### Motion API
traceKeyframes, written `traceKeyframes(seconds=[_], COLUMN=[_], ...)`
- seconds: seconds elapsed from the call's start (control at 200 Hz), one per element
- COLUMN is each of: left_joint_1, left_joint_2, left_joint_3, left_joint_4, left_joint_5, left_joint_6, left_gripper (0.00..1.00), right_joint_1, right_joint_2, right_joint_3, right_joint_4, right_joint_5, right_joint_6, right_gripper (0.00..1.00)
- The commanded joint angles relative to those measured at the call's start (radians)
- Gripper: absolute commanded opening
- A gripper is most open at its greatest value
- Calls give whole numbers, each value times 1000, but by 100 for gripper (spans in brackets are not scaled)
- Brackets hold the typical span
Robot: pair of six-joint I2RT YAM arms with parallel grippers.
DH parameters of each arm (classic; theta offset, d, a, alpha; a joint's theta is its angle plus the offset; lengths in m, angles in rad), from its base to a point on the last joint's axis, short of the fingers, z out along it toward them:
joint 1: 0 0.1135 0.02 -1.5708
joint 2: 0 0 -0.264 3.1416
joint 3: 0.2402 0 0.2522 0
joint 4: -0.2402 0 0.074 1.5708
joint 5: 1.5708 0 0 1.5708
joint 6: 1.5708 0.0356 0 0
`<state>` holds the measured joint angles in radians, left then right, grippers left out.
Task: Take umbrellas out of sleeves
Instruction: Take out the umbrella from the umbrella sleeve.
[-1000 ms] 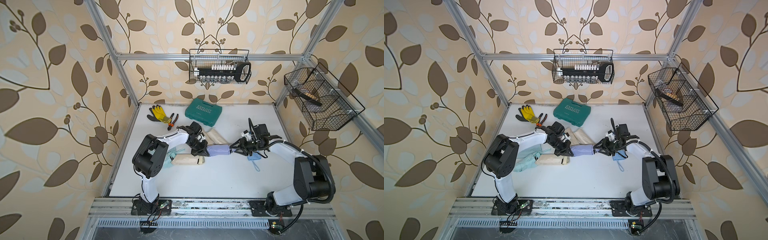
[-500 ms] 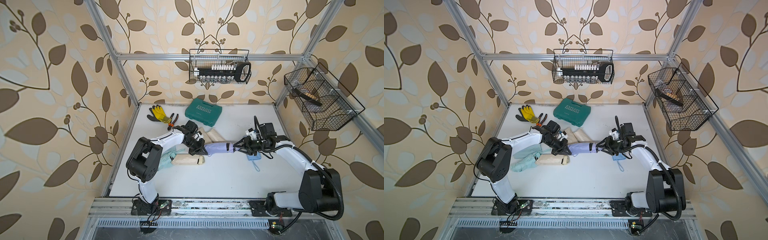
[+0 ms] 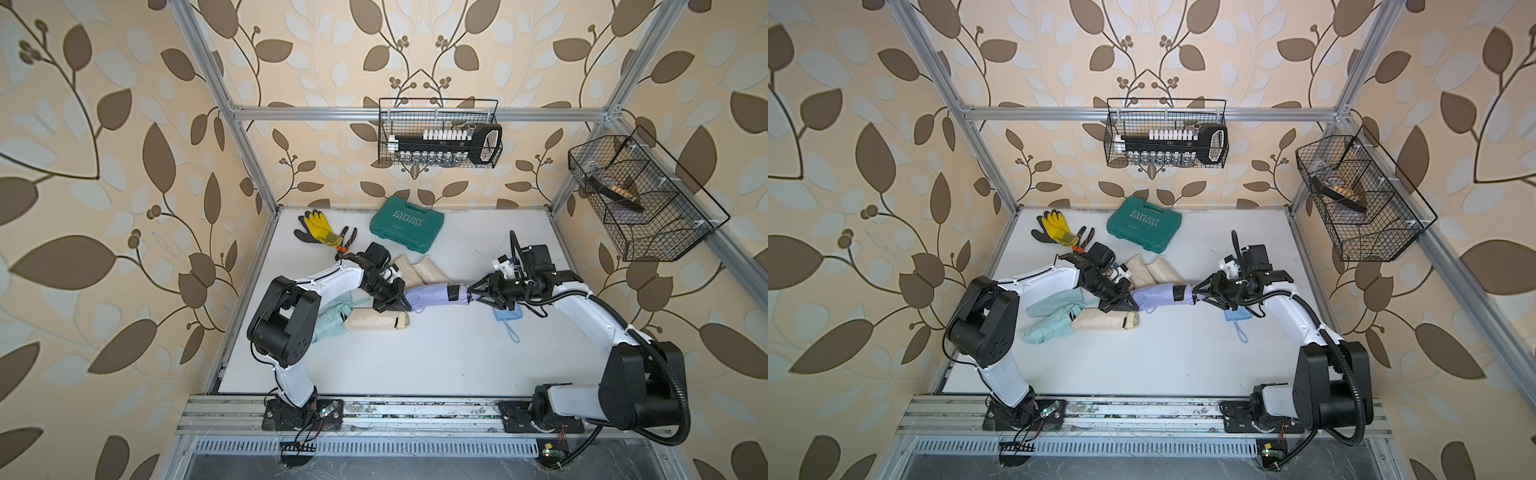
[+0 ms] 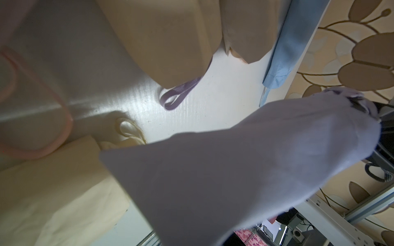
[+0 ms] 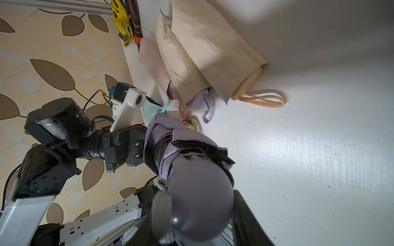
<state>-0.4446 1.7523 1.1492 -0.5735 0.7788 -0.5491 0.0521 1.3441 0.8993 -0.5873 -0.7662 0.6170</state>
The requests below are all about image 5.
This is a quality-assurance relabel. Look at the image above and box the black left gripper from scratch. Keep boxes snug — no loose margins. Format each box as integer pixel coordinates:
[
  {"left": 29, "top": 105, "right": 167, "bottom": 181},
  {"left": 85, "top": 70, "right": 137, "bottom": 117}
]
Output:
[{"left": 77, "top": 124, "right": 147, "bottom": 172}]

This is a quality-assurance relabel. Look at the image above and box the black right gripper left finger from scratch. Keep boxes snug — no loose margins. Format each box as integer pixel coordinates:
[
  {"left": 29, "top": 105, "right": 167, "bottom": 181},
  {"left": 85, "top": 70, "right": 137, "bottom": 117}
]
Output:
[{"left": 125, "top": 213, "right": 166, "bottom": 246}]

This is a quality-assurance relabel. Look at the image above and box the yellow black work glove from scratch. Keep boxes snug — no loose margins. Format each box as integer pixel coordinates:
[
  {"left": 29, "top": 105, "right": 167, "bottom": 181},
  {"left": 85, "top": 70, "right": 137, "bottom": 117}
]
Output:
[{"left": 111, "top": 0, "right": 133, "bottom": 48}]

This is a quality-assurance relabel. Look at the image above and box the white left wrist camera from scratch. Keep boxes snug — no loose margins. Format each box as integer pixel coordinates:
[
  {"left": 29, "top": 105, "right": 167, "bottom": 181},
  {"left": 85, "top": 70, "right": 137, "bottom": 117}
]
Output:
[{"left": 109, "top": 82, "right": 146, "bottom": 132}]

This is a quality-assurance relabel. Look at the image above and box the cream bare folded umbrella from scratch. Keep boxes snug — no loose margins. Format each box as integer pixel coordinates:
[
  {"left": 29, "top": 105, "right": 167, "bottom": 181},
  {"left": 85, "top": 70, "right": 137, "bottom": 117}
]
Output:
[{"left": 182, "top": 118, "right": 203, "bottom": 133}]

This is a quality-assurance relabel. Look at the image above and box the mint green umbrella sleeve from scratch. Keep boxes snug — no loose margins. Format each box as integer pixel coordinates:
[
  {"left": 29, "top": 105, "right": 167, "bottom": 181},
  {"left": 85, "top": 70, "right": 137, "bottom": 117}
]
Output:
[{"left": 142, "top": 96, "right": 171, "bottom": 124}]

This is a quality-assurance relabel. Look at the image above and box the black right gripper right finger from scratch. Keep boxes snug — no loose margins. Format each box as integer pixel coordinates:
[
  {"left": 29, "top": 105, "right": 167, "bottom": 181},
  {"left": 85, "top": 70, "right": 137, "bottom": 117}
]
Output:
[{"left": 232, "top": 190, "right": 274, "bottom": 246}]

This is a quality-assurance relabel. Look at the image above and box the lilac umbrella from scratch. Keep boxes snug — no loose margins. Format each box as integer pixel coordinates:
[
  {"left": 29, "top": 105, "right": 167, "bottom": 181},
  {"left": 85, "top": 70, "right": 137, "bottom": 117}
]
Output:
[{"left": 151, "top": 152, "right": 235, "bottom": 245}]

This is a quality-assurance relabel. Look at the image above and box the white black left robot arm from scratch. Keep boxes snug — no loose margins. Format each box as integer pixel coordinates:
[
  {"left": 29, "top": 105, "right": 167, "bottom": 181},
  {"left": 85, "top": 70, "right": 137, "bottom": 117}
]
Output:
[{"left": 1, "top": 98, "right": 147, "bottom": 246}]

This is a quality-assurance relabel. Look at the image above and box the pink sleeved umbrella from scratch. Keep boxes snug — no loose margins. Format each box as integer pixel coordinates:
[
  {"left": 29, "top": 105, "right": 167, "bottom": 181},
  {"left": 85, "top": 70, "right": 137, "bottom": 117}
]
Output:
[{"left": 138, "top": 38, "right": 189, "bottom": 120}]

